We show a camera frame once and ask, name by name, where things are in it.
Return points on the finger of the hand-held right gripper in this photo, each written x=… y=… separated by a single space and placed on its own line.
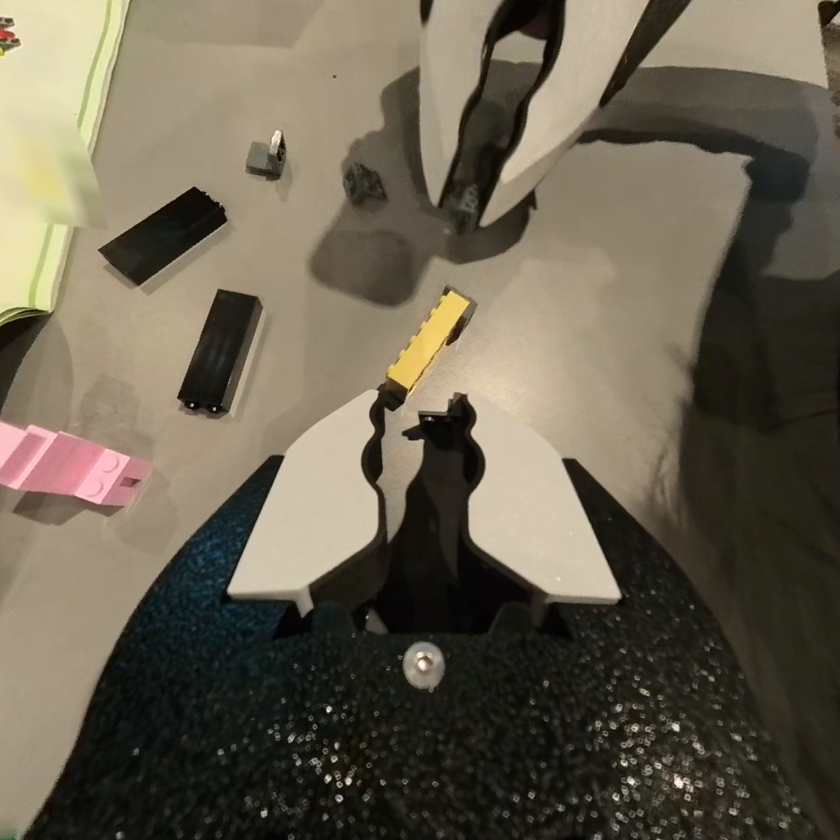
x=449 y=79
x=571 y=85

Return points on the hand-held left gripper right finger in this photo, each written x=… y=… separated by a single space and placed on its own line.
x=538 y=518

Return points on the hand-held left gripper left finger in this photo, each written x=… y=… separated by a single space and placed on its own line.
x=315 y=512

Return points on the yellow toy brick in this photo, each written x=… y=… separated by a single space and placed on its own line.
x=426 y=341

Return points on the grey desk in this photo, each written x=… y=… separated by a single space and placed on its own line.
x=590 y=341

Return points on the small dark grey toy piece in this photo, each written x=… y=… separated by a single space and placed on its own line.
x=364 y=184

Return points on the long black toy brick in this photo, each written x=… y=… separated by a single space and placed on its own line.
x=222 y=351
x=164 y=235

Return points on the small light grey toy piece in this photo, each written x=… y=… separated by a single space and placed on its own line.
x=268 y=156

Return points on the pink toy brick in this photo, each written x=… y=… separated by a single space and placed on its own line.
x=59 y=466

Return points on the green instruction booklet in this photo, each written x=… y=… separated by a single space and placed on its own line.
x=39 y=131

